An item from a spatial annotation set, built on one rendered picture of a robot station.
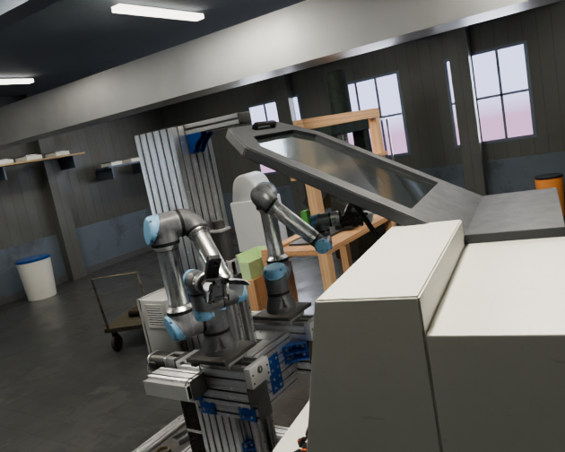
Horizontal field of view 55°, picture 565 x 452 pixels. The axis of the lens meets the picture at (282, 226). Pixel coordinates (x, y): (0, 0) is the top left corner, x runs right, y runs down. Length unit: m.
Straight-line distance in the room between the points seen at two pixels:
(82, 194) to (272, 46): 7.40
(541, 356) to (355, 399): 0.38
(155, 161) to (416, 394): 1.77
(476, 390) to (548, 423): 0.13
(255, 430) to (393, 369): 1.74
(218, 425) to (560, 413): 2.01
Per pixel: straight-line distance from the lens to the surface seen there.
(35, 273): 9.83
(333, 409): 1.26
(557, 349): 1.11
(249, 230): 9.30
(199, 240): 2.22
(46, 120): 6.67
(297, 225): 2.67
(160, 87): 5.27
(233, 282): 1.86
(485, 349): 1.11
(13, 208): 10.51
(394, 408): 1.21
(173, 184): 2.54
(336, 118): 5.04
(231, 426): 2.84
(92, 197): 11.41
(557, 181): 8.78
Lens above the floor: 1.90
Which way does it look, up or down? 9 degrees down
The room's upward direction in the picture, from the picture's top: 11 degrees counter-clockwise
